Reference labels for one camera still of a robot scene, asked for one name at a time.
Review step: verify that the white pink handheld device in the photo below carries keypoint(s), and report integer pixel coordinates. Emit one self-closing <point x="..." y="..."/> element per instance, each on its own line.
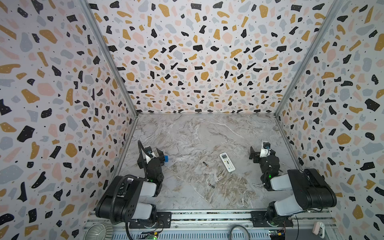
<point x="319" y="229"/>

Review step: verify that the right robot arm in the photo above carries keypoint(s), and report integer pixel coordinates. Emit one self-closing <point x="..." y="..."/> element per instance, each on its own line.
<point x="310" y="190"/>

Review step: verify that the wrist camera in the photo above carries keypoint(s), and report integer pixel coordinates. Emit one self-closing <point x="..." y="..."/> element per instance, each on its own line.
<point x="265" y="150"/>
<point x="149" y="153"/>

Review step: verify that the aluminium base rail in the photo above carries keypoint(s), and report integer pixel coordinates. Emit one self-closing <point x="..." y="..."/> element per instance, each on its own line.
<point x="210" y="220"/>

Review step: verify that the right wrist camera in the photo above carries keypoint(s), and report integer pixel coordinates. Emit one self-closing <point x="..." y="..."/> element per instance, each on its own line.
<point x="265" y="150"/>

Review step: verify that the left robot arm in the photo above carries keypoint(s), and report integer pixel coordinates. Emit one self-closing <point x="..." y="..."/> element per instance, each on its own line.
<point x="121" y="201"/>

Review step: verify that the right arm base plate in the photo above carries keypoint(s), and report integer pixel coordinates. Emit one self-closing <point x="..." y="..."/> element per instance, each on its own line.
<point x="264" y="219"/>

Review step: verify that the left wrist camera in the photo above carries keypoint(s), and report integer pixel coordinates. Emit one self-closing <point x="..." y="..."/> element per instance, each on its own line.
<point x="149" y="153"/>

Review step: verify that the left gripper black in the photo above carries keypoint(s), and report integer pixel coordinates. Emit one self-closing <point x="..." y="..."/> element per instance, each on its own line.
<point x="143" y="159"/>

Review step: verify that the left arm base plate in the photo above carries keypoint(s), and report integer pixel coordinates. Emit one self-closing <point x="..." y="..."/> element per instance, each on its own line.
<point x="162" y="220"/>

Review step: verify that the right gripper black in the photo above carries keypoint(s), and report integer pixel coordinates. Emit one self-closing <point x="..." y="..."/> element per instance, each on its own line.
<point x="258" y="156"/>

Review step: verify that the perforated metal cover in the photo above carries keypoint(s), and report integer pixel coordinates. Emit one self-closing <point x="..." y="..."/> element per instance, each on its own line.
<point x="204" y="235"/>

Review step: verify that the white remote control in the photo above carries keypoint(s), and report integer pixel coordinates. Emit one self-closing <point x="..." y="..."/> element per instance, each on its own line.
<point x="227" y="162"/>

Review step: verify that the metal ribbed lamp shade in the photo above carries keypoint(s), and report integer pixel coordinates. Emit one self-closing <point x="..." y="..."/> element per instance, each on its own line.
<point x="99" y="231"/>

